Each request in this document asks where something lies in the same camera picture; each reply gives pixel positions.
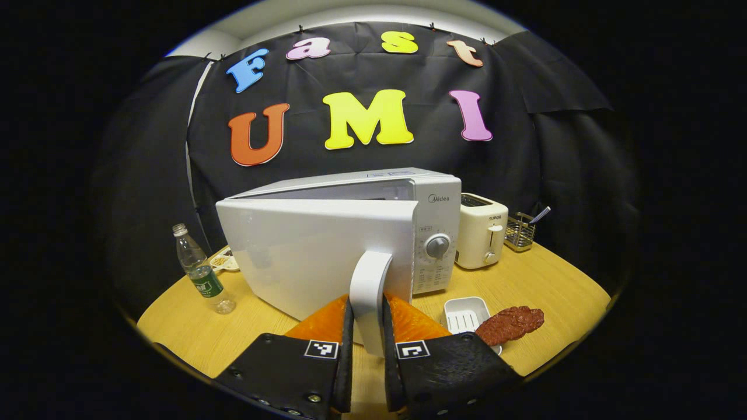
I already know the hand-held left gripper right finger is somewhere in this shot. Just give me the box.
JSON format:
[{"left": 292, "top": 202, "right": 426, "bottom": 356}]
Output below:
[{"left": 382, "top": 292, "right": 523, "bottom": 418}]

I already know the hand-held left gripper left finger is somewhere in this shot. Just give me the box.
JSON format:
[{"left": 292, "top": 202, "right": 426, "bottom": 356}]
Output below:
[{"left": 215, "top": 295, "right": 355, "bottom": 420}]

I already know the white microwave oven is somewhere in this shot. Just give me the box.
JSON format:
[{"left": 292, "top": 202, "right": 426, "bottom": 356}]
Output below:
[{"left": 216, "top": 167, "right": 462, "bottom": 356}]

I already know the reddish brown meat piece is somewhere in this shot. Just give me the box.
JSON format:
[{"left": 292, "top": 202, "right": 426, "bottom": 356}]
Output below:
[{"left": 476, "top": 306, "right": 545, "bottom": 347}]

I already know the white plastic tray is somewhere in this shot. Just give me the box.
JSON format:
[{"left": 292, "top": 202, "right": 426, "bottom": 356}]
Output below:
[{"left": 444, "top": 296, "right": 502, "bottom": 355}]

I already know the small white snack plate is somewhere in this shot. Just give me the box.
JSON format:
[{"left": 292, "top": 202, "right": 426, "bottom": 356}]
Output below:
[{"left": 208, "top": 247, "right": 240, "bottom": 274}]

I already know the cream white toaster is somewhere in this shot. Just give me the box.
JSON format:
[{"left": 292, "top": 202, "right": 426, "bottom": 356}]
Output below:
[{"left": 455, "top": 193, "right": 509, "bottom": 270}]

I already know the clear plastic water bottle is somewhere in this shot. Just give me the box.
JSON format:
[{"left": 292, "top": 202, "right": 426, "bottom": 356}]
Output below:
[{"left": 172, "top": 223, "right": 236, "bottom": 315}]

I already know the black backdrop cloth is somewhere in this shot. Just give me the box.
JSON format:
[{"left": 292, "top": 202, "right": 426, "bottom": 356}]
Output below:
[{"left": 93, "top": 22, "right": 640, "bottom": 327}]

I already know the metal wire basket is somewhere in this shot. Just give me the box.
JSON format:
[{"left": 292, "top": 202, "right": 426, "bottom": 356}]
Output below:
[{"left": 504, "top": 213, "right": 536, "bottom": 253}]

